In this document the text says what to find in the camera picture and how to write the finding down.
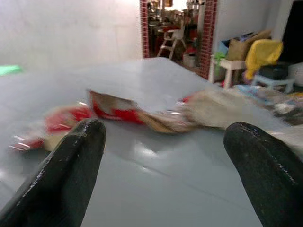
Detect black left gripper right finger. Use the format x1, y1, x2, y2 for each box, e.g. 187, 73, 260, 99
223, 121, 303, 227

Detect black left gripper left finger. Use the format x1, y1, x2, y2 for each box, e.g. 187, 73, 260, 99
0, 118, 107, 227

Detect red snack wrapper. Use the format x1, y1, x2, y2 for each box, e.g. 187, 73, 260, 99
9, 105, 93, 152

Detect clear printed plastic bag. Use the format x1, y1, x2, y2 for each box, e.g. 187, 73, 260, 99
233, 84, 303, 126

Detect pale blue plastic stool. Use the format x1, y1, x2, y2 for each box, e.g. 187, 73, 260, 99
250, 74, 296, 93

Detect black box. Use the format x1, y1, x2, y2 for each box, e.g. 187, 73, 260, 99
258, 63, 289, 80

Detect white television cabinet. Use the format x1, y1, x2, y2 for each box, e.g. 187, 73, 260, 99
287, 61, 303, 83

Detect green plastic item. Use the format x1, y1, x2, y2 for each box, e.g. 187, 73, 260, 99
0, 65, 24, 77

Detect white stool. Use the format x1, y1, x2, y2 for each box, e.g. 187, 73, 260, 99
209, 56, 247, 90

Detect yellow cloth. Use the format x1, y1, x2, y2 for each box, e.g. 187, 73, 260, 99
244, 39, 284, 80

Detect brown cardboard box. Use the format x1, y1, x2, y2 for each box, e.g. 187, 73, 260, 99
227, 29, 272, 61

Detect blue bag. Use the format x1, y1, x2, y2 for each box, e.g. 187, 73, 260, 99
217, 39, 232, 56

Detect white bucket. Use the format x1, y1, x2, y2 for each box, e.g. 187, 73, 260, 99
182, 53, 197, 68

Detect black television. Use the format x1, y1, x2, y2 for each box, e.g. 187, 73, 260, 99
282, 0, 303, 64

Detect white high chair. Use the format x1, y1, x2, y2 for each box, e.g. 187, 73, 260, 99
157, 25, 187, 60

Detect red brick door frame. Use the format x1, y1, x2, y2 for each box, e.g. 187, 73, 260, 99
139, 0, 218, 79

